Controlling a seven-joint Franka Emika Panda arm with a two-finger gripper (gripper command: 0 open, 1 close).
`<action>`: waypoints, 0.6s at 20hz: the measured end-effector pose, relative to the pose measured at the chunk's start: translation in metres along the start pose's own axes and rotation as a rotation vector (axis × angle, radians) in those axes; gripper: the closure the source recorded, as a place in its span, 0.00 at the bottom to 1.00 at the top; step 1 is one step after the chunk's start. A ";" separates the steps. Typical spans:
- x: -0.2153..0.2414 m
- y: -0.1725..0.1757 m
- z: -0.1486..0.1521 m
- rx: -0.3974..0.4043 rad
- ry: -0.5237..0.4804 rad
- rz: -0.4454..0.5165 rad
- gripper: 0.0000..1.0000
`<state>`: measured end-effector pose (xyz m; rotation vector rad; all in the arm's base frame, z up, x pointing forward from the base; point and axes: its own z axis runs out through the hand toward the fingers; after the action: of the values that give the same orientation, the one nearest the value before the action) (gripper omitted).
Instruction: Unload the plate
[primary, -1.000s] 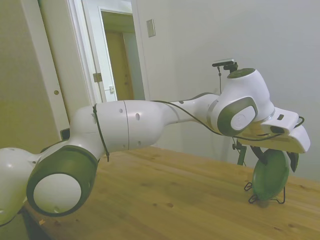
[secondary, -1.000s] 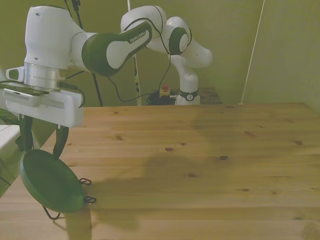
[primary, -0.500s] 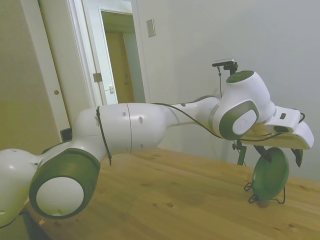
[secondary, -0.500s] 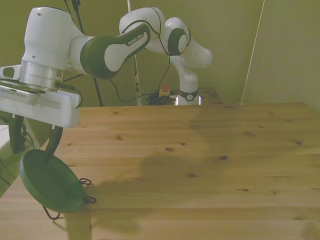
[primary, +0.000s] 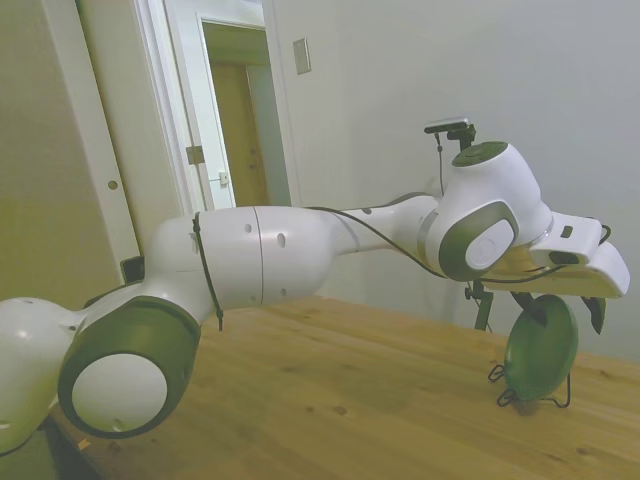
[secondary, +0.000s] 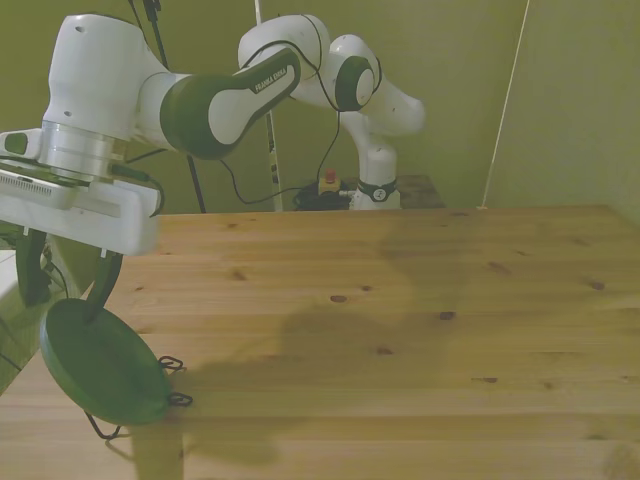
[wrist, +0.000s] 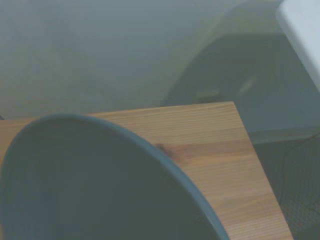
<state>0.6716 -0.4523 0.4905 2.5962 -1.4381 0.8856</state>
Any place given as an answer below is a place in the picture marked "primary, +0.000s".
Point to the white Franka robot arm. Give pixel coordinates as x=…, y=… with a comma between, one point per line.
x=280, y=250

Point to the white door frame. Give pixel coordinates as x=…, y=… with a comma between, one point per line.
x=175, y=100

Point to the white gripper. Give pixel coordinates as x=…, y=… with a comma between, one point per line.
x=611, y=275

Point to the black exterior camera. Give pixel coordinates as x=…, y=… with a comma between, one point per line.
x=447, y=124

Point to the brown wooden door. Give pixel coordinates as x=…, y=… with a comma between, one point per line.
x=240, y=150

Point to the green round plate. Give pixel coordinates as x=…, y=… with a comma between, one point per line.
x=545, y=360

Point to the cream door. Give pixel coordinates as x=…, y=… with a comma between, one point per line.
x=75, y=150

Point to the grey wall switch plate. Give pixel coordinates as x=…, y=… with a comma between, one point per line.
x=301, y=56

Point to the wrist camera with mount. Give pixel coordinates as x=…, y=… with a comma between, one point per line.
x=570, y=242

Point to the small black box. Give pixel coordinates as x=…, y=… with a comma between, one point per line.
x=133, y=270

